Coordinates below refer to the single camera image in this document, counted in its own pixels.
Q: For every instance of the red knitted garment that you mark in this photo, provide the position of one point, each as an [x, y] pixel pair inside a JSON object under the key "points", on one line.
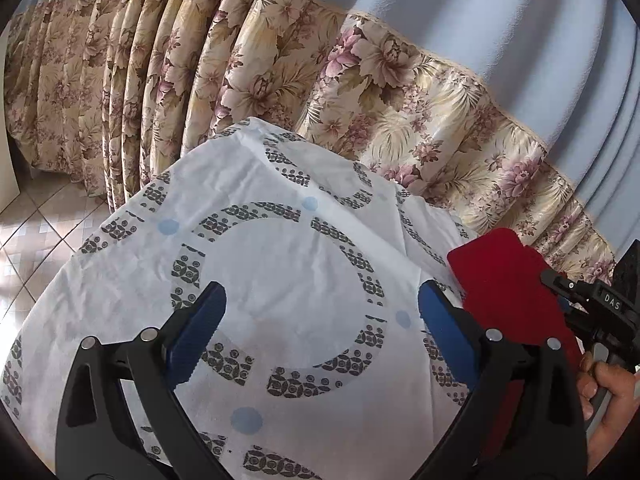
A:
{"points": [[500, 270]]}

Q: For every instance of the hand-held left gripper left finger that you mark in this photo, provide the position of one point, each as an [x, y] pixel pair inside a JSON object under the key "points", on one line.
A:
{"points": [[197, 330]]}

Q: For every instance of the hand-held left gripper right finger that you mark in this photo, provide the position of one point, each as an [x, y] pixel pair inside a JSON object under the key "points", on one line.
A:
{"points": [[447, 332]]}

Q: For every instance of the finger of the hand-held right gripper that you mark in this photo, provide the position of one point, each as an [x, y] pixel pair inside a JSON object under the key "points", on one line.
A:
{"points": [[575, 317], [565, 285]]}

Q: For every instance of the blue floral curtain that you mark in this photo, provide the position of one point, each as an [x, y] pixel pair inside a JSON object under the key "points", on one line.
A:
{"points": [[350, 60]]}

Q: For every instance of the person's right hand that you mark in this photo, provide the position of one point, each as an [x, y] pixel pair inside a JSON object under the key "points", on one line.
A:
{"points": [[617, 400]]}

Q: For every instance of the white flat board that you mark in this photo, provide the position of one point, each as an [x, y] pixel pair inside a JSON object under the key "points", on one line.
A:
{"points": [[7, 170]]}

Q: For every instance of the white and blue printed bed sheet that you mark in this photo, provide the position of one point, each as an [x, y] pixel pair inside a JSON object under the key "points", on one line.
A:
{"points": [[280, 270]]}

